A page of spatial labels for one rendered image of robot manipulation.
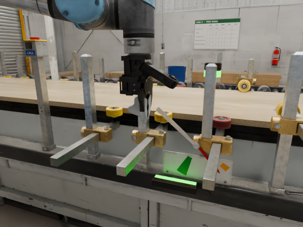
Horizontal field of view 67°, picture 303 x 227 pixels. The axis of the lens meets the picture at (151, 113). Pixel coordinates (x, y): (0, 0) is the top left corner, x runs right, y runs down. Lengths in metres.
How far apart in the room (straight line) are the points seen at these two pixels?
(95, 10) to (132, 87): 0.25
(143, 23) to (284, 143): 0.58
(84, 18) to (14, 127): 1.30
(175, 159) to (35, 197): 1.25
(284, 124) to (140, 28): 0.53
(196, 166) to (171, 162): 0.10
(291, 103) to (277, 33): 7.21
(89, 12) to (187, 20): 7.86
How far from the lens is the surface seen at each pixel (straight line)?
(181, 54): 8.34
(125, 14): 0.66
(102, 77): 2.24
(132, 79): 0.67
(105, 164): 1.04
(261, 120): 1.04
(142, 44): 0.65
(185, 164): 0.90
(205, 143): 0.85
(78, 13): 0.52
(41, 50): 1.13
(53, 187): 1.76
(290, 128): 0.84
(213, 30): 8.09
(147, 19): 0.66
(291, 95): 0.82
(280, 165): 0.89
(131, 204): 1.46
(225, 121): 0.95
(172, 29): 8.48
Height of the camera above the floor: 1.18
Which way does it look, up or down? 16 degrees down
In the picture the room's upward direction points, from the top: straight up
